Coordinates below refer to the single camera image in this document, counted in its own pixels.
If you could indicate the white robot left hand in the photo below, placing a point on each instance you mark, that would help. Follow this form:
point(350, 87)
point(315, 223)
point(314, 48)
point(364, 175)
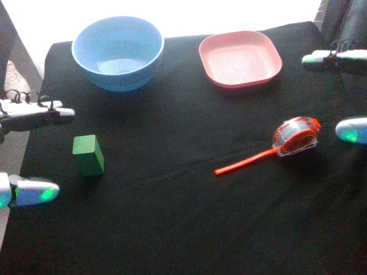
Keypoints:
point(31, 110)

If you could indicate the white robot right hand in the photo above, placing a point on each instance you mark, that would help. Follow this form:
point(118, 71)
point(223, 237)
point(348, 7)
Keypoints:
point(318, 58)

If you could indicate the green block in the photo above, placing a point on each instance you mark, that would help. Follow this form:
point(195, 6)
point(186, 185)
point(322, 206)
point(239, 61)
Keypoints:
point(86, 156)

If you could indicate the red marker pen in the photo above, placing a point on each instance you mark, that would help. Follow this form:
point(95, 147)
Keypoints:
point(296, 136)

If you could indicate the pink square plate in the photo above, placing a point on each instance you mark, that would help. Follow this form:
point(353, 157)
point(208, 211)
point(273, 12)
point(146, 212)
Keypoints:
point(239, 60)

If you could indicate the light blue bowl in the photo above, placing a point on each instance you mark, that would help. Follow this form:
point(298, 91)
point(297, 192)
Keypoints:
point(117, 54)

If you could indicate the dark curtain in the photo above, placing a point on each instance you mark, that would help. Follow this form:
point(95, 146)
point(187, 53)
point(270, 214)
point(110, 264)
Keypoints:
point(348, 20)

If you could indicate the black table cloth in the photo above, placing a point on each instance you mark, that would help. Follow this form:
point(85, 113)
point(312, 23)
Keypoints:
point(177, 200)

